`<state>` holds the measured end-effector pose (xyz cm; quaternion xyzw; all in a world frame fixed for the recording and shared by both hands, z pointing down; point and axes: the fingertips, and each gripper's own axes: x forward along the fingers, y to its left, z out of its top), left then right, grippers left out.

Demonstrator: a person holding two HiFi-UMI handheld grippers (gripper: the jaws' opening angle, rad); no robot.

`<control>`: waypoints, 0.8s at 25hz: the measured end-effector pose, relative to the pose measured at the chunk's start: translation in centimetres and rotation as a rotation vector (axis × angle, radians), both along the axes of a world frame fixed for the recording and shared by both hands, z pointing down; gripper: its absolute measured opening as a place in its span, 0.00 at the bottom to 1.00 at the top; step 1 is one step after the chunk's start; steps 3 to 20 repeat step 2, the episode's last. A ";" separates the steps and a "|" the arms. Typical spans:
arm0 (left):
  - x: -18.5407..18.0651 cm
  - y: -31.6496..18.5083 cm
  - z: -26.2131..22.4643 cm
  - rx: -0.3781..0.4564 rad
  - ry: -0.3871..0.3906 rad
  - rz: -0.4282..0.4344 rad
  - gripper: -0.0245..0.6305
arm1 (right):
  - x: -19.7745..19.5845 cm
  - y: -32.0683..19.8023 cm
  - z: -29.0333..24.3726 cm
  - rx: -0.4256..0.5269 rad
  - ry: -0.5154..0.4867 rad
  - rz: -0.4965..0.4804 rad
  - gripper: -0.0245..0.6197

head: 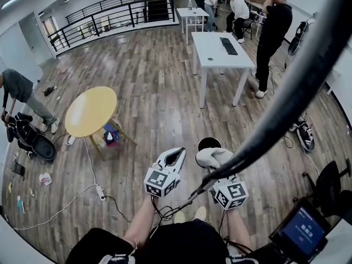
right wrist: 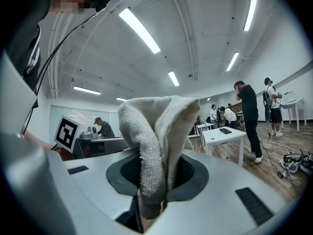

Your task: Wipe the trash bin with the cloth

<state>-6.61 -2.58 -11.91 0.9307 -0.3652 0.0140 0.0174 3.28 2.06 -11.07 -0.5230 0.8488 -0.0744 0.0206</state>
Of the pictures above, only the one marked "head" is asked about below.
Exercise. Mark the black metal railing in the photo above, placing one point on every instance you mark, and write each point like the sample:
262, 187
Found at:
132, 7

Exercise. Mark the white narrow desk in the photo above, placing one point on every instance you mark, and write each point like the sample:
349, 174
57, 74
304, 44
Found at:
334, 78

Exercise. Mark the blue printed packet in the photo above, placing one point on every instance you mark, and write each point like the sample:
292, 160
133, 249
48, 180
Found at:
111, 135

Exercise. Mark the teal flat packet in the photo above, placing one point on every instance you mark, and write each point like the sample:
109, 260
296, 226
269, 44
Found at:
20, 204

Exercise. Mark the yellow round table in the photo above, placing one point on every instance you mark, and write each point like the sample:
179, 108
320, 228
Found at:
90, 111

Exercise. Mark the person's left forearm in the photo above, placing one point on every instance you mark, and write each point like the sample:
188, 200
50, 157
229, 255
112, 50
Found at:
140, 224

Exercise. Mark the crumpled white wrapper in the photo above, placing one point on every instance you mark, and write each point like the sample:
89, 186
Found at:
45, 179

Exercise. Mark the person's beige shoe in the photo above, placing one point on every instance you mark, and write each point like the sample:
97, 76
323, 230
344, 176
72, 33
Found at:
179, 217
200, 213

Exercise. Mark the white rectangular table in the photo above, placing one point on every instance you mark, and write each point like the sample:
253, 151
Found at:
206, 48

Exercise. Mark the dark red bag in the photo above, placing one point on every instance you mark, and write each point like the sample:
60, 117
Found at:
113, 143

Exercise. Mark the person's right forearm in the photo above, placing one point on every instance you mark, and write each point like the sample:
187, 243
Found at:
237, 230

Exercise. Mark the black folding chair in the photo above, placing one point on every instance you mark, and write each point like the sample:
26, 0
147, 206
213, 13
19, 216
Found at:
248, 27

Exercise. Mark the wooden desk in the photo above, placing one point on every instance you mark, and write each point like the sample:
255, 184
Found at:
255, 5

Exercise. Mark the yellowish plastic bag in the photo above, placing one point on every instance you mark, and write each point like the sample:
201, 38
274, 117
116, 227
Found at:
101, 142

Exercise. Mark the person's left beige shoe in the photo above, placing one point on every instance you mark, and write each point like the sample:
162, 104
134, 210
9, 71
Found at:
179, 217

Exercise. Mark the small white table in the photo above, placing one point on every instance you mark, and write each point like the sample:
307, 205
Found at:
192, 12

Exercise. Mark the black mesh wastebasket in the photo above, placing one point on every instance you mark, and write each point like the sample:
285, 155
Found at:
17, 168

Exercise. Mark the yellow green small packet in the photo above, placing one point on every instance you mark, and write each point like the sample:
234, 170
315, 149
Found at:
10, 187

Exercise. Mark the person's right beige shoe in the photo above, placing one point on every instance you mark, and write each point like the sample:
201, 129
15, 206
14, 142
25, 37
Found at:
200, 213

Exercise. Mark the white power strip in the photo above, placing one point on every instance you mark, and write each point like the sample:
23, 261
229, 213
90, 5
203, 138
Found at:
100, 192
71, 140

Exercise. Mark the person's black shirt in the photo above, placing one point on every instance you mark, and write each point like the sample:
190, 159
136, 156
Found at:
187, 243

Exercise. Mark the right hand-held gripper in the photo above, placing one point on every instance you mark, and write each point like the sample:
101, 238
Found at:
232, 195

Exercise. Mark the metal trash bin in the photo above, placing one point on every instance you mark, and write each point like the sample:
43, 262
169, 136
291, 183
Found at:
209, 143

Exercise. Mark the black monitor screen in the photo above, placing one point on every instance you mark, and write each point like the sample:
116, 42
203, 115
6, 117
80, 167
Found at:
302, 230

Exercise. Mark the white paper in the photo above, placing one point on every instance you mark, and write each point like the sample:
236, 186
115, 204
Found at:
213, 157

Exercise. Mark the black office chair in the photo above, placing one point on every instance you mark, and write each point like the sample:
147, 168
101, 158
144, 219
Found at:
328, 180

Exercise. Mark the clear plastic bottle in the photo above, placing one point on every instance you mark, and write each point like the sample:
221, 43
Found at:
190, 5

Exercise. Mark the dark bottle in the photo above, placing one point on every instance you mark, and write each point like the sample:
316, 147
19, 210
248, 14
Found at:
50, 90

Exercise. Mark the black keyboard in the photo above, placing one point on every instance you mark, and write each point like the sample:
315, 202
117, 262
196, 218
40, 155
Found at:
228, 46

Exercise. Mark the small pink basket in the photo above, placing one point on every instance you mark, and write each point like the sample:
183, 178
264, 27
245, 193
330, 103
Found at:
62, 69

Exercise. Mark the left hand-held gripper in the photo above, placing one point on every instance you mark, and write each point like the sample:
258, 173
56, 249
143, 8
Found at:
158, 181

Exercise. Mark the small pale bottle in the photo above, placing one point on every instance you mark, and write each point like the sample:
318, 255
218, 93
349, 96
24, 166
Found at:
32, 192

